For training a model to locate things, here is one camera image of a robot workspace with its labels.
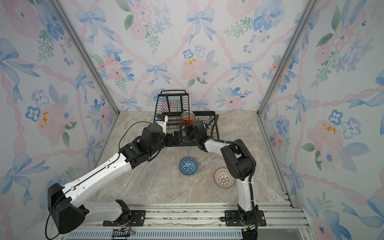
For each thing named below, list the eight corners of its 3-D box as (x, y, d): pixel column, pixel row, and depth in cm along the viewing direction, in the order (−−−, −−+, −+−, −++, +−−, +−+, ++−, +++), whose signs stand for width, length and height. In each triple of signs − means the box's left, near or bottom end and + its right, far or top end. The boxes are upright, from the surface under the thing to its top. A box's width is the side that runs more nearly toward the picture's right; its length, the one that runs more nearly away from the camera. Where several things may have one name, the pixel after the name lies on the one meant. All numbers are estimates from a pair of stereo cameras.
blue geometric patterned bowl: (178, 175, 90) (178, 172, 87) (179, 160, 96) (179, 157, 93) (198, 175, 90) (198, 172, 87) (197, 160, 96) (198, 157, 93)
